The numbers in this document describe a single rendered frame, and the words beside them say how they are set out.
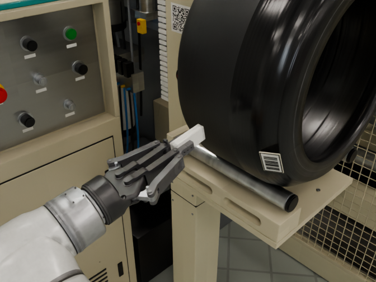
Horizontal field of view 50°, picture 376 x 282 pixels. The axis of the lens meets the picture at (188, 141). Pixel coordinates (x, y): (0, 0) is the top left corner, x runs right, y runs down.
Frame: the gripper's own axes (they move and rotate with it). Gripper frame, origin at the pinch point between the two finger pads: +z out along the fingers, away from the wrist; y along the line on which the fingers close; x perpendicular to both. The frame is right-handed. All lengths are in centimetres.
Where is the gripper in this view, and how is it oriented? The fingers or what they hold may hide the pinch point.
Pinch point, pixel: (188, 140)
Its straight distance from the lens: 71.5
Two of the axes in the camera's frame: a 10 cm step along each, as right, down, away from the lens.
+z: 7.3, -5.1, 4.5
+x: 1.5, 7.7, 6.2
